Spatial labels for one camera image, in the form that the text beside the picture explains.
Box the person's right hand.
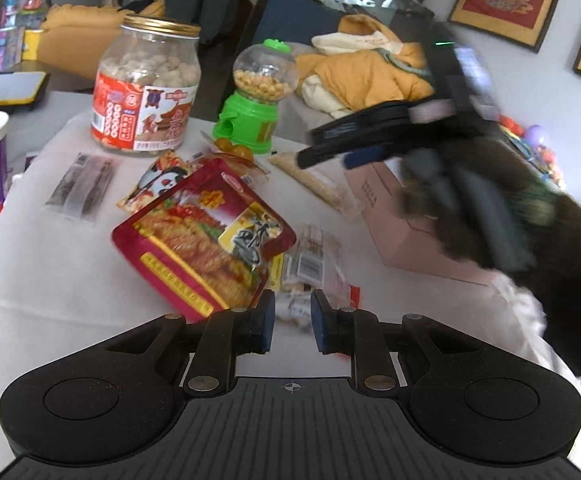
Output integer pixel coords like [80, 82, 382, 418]
[400, 137, 566, 273]

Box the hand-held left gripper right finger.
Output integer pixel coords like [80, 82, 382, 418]
[310, 289, 476, 401]

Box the orange ball snack packet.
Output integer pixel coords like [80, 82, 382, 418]
[200, 132, 271, 186]

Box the peanut jar with gold lid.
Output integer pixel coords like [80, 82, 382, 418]
[90, 14, 202, 158]

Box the red snack packet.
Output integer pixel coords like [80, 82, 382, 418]
[112, 158, 297, 322]

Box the long beige snack packet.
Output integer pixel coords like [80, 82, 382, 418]
[269, 152, 363, 218]

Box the yellow blanket pile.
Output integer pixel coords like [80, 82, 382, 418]
[295, 14, 438, 118]

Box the yellow-edged white board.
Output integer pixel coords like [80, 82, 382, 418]
[0, 70, 51, 111]

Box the green candy dispenser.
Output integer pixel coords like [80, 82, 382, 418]
[213, 39, 300, 156]

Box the yellow chair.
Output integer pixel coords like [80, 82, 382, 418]
[38, 2, 166, 78]

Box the clear wrapped snack packet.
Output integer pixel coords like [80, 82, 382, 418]
[274, 287, 317, 332]
[290, 225, 343, 293]

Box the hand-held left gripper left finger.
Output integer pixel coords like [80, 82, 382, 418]
[103, 290, 277, 401]

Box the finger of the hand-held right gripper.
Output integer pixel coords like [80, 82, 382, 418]
[310, 100, 458, 148]
[295, 132, 411, 171]

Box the pink box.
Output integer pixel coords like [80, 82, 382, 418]
[344, 157, 501, 286]

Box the yellow panda snack packet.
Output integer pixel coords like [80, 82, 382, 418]
[116, 152, 194, 213]

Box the colourful toy pile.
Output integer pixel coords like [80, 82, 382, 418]
[500, 115, 568, 191]

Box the clear packet of dark strips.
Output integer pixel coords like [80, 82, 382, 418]
[44, 154, 116, 223]

